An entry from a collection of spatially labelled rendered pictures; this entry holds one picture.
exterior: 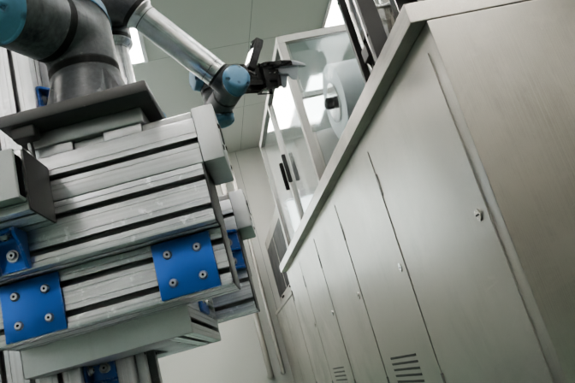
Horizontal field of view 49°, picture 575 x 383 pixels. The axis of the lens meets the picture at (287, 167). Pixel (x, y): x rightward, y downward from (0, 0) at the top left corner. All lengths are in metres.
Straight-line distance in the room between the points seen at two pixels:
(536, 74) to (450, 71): 0.15
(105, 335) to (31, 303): 0.13
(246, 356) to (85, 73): 5.84
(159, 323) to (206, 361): 5.70
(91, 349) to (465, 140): 0.69
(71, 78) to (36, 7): 0.12
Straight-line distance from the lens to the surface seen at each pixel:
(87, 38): 1.09
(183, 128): 0.97
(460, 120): 1.10
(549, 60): 1.20
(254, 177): 7.11
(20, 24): 1.02
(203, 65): 1.71
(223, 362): 6.75
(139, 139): 0.98
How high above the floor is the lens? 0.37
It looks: 17 degrees up
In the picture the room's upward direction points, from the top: 16 degrees counter-clockwise
